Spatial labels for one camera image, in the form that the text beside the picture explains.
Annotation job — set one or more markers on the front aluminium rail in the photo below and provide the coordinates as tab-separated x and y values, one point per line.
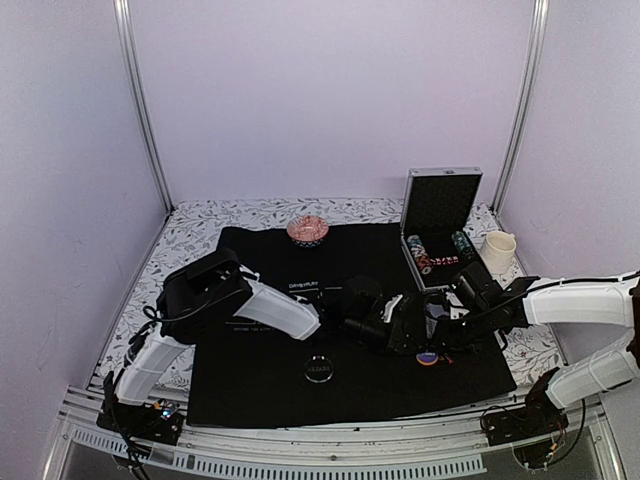
440	446

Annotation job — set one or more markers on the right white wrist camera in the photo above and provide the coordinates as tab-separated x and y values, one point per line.
456	308

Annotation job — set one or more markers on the purple small blind button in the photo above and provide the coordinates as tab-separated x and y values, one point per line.
427	354

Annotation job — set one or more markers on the cream ceramic mug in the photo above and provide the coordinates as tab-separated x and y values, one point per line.
498	250

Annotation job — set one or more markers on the right aluminium frame post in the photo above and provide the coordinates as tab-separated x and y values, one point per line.
532	62

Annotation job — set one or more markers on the aluminium poker chip case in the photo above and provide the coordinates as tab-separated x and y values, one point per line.
438	202

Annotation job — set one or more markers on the left aluminium frame post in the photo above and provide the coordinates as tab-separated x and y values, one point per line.
126	36

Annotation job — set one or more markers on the poker chip row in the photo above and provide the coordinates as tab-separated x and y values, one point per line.
419	254
463	245

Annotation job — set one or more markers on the blue playing card deck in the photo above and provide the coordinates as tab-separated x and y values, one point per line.
435	313

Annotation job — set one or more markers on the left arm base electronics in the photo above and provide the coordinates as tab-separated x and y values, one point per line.
160	422

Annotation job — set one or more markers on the aluminium frame post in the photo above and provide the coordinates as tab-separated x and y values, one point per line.
532	62
126	36

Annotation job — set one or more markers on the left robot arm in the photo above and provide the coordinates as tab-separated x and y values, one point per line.
219	288

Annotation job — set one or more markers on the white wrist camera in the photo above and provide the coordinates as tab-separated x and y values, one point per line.
456	308
389	307

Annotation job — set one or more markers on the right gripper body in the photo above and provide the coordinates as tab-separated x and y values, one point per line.
468	336

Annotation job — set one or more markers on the left poker chip row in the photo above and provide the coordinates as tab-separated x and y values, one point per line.
419	254

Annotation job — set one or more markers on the orange big blind button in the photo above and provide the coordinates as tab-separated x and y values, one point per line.
427	360

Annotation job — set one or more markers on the black poker mat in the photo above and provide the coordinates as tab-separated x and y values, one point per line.
250	376

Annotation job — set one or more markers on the patterned small bowl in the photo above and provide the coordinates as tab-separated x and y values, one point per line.
307	231

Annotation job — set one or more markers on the clear dealer button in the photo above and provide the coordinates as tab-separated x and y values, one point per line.
318	369

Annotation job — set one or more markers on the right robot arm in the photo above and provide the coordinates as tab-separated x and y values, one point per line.
531	301

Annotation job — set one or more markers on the right poker chip row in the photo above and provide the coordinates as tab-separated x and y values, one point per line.
463	245

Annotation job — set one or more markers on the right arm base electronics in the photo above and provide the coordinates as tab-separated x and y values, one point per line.
504	426

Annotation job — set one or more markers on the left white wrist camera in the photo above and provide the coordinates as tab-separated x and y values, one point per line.
389	307

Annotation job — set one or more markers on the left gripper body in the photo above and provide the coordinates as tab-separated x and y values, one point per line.
358	329

